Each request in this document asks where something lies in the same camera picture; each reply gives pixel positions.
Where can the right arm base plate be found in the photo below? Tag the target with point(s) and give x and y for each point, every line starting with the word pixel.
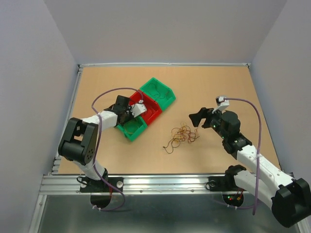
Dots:
pixel 228 184

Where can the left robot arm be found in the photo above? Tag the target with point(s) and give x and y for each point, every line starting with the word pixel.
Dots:
pixel 79 141

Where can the red bin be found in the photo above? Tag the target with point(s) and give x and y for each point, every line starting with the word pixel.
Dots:
pixel 153 108

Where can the green bin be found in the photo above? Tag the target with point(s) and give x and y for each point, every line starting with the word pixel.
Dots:
pixel 133 129
pixel 159 92

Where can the far green bin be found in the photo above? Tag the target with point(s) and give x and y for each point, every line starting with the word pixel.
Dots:
pixel 159 92

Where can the aluminium rail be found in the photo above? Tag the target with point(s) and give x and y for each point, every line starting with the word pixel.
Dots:
pixel 167 184

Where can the near green bin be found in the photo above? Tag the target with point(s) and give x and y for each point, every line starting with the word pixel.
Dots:
pixel 133 129

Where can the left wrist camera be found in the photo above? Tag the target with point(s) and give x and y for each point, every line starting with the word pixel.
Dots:
pixel 138 109

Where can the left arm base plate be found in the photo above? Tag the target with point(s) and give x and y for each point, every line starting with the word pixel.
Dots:
pixel 114 184

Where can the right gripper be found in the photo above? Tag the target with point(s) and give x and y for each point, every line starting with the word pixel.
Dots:
pixel 203 113

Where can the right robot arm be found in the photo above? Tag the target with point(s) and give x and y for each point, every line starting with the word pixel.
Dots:
pixel 288 198

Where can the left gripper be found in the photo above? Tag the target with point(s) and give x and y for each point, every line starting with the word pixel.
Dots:
pixel 131 117

